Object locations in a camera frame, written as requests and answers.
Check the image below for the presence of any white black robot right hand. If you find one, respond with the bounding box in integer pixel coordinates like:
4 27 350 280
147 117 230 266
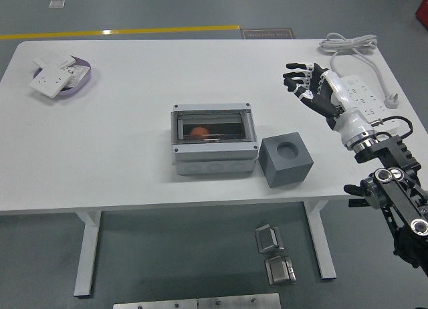
282 62 375 151

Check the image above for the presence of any grey junction box with lid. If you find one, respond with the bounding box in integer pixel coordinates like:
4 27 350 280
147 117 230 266
170 103 260 176

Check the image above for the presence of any grey cube with round hole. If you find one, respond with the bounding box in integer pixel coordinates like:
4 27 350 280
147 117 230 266
257 132 314 189

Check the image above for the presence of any white power strip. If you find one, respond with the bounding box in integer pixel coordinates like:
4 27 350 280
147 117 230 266
337 74 402 128

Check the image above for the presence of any brown floor sign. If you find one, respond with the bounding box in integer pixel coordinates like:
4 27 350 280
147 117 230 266
239 27 297 40

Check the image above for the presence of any red object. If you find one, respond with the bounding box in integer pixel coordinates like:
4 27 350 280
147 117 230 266
414 0 428 22

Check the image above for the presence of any white table leg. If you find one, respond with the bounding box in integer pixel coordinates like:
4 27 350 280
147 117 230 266
304 201 337 280
73 210 103 297

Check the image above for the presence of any grey metal plate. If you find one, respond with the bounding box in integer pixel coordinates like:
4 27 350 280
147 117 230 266
112 298 199 309
197 292 282 309

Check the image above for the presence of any purple oval tray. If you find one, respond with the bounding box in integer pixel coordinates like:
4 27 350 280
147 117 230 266
32 56 92 98

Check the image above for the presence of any printed paper packet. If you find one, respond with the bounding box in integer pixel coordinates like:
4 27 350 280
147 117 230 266
65 64 90 88

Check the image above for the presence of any white five-hole socket panel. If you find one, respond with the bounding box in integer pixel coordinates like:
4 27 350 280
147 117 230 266
28 64 75 98

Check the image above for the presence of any white power cord with plug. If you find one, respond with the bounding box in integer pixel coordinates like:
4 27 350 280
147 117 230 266
317 32 401 109

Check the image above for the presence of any metal floor bracket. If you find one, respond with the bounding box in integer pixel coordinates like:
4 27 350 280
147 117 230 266
254 223 285 254
264 255 298 286

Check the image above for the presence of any white plain switch panel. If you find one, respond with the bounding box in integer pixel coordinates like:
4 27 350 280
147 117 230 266
32 51 77 70

